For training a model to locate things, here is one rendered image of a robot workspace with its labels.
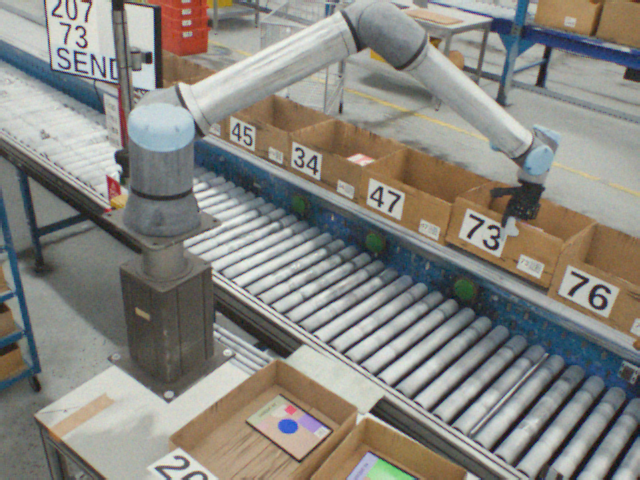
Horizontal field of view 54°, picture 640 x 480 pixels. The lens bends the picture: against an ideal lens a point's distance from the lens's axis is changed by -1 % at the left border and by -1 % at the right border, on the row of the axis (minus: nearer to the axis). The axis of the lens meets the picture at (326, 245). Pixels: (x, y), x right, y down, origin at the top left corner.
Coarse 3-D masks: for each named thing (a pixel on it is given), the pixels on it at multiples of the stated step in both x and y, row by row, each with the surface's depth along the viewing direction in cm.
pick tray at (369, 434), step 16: (352, 432) 152; (368, 432) 159; (384, 432) 155; (336, 448) 147; (352, 448) 157; (368, 448) 160; (384, 448) 158; (400, 448) 154; (416, 448) 151; (336, 464) 151; (352, 464) 155; (400, 464) 156; (416, 464) 153; (432, 464) 150; (448, 464) 147
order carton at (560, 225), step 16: (464, 192) 216; (480, 192) 227; (464, 208) 212; (480, 208) 208; (496, 208) 236; (544, 208) 224; (560, 208) 220; (528, 224) 229; (544, 224) 225; (560, 224) 221; (576, 224) 217; (448, 240) 220; (464, 240) 215; (512, 240) 203; (528, 240) 200; (544, 240) 196; (560, 240) 193; (480, 256) 213; (496, 256) 209; (512, 256) 205; (528, 256) 201; (544, 256) 197; (544, 272) 199
